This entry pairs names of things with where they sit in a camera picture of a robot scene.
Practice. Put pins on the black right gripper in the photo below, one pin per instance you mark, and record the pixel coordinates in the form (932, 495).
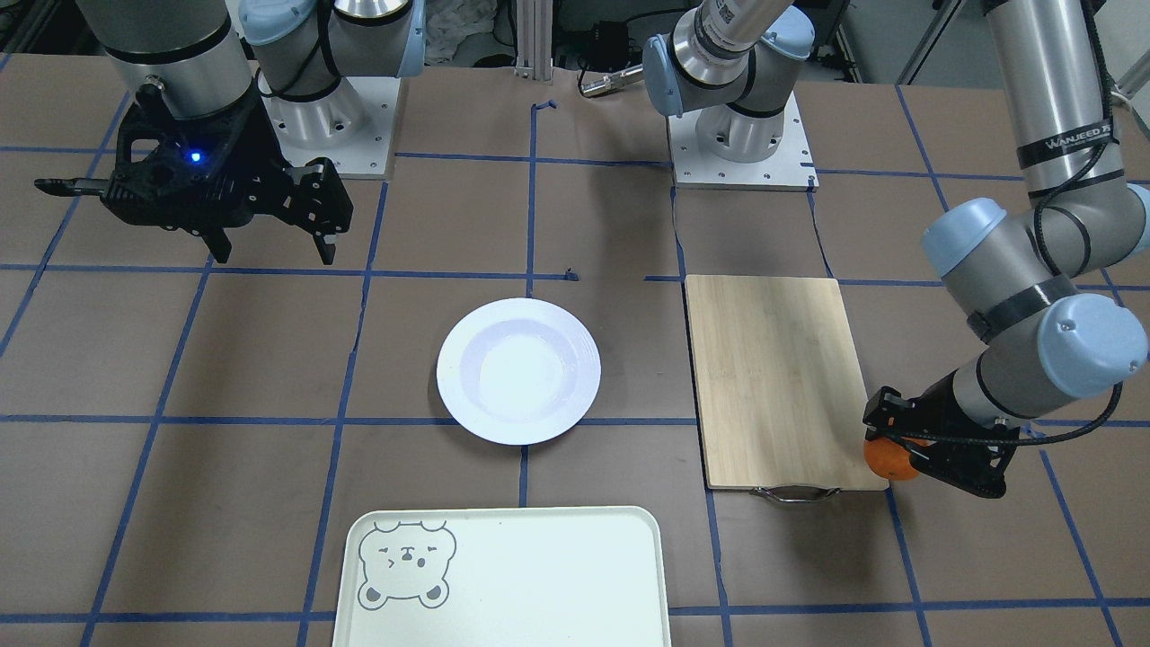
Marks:
(260, 144)

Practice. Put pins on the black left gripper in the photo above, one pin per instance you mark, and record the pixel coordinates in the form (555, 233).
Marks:
(932, 396)

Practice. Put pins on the orange fruit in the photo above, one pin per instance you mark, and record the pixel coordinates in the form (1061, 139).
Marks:
(889, 460)

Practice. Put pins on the white round plate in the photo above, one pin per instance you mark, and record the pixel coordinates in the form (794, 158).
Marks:
(518, 371)

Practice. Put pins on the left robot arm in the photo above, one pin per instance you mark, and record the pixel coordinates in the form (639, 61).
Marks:
(1047, 344)

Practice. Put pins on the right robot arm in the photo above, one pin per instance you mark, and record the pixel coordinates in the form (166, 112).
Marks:
(204, 57)

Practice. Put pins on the cream bear tray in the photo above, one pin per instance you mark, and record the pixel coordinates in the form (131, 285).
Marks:
(561, 576)

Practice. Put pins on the bamboo cutting board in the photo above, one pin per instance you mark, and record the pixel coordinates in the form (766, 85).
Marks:
(778, 385)

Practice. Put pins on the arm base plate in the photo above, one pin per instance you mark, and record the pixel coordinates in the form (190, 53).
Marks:
(354, 127)
(718, 149)

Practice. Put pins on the aluminium frame post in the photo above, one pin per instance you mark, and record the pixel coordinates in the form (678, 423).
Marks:
(533, 40)

